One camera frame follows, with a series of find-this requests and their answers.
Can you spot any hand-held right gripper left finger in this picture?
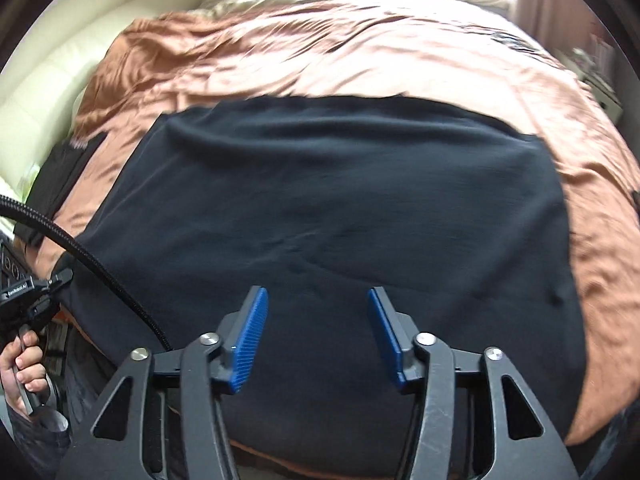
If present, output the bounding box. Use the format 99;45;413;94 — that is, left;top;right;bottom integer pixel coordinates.
55;285;271;480

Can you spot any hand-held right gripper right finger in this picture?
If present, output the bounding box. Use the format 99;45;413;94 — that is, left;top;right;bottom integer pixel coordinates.
367;286;581;480

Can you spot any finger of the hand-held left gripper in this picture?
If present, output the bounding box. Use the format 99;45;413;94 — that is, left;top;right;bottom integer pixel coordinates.
27;295;57;333
47;268;76;293

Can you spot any black bear print t-shirt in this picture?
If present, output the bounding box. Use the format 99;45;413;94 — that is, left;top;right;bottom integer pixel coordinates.
12;132;108;246

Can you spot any black paw print t-shirt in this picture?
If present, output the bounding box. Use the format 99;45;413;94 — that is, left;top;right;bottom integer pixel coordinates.
62;94;588;480

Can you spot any person's left hand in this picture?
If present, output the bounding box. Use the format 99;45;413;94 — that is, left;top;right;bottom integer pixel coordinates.
0;330;51;416

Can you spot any cream padded headboard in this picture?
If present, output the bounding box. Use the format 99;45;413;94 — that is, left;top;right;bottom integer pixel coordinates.
0;0;221;181

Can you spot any orange blanket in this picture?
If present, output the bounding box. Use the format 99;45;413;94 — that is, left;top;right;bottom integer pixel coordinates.
37;0;640;480

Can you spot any white nightstand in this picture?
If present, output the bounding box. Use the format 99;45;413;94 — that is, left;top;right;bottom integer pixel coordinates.
570;45;623;121

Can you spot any pink curtain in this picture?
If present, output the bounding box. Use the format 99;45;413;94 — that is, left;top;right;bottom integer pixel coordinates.
515;0;601;56

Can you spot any thick braided black cable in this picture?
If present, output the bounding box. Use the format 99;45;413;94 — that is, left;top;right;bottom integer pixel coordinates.
0;195;173;353

